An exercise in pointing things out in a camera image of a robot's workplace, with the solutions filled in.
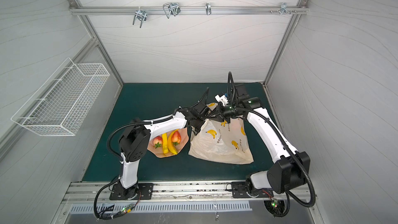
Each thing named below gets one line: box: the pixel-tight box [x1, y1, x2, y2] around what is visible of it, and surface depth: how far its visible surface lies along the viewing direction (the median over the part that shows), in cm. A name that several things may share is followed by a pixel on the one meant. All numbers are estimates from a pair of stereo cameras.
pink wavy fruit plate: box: [147, 127, 190, 159], surface depth 86 cm
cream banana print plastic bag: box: [188, 102, 254, 165], surface depth 76 cm
